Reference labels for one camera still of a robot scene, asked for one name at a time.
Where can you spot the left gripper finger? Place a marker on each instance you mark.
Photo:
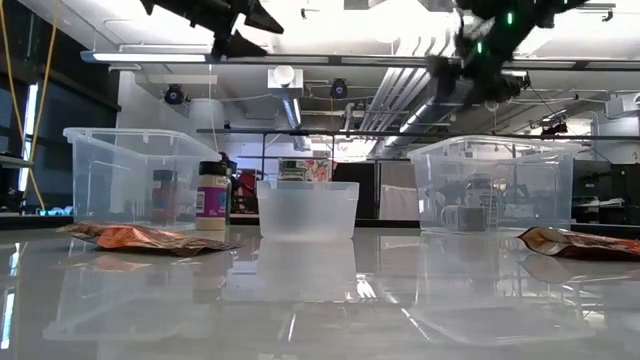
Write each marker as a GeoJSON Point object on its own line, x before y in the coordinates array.
{"type": "Point", "coordinates": [260, 20]}
{"type": "Point", "coordinates": [237, 47]}

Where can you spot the black-lid purple-label spice jar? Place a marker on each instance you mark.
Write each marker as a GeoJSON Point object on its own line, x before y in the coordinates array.
{"type": "Point", "coordinates": [212, 200]}

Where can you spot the orange foil spice packet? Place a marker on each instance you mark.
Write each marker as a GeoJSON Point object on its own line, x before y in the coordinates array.
{"type": "Point", "coordinates": [575, 243]}
{"type": "Point", "coordinates": [135, 237]}

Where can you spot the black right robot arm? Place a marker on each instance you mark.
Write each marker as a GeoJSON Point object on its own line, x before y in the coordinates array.
{"type": "Point", "coordinates": [525, 10]}

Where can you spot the white round ceiling lamp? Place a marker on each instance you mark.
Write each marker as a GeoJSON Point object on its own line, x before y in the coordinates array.
{"type": "Point", "coordinates": [284, 75]}

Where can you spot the long ceiling light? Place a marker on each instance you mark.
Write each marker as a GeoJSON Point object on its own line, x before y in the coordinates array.
{"type": "Point", "coordinates": [150, 57]}

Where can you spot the black round ceiling fixture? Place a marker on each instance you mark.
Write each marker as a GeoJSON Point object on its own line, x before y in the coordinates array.
{"type": "Point", "coordinates": [339, 89]}
{"type": "Point", "coordinates": [174, 95]}

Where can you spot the silver ceiling ducts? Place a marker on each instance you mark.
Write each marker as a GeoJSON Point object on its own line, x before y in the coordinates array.
{"type": "Point", "coordinates": [395, 95]}

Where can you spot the clear plastic storage bin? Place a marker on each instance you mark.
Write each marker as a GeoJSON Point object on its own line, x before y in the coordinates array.
{"type": "Point", "coordinates": [110, 165]}
{"type": "Point", "coordinates": [540, 175]}

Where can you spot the floral poster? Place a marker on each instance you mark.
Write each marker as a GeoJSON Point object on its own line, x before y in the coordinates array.
{"type": "Point", "coordinates": [312, 171]}

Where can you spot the white ceiling box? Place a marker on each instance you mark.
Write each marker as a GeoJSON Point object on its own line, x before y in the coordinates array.
{"type": "Point", "coordinates": [622, 106]}

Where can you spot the black workstation desk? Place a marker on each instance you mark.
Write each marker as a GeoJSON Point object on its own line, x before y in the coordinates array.
{"type": "Point", "coordinates": [600, 180]}

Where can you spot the small frosted plastic container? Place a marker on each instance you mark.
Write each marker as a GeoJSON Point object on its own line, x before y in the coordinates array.
{"type": "Point", "coordinates": [307, 212]}

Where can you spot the black metal table frame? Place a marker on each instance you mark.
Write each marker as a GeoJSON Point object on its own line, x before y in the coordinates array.
{"type": "Point", "coordinates": [390, 223]}

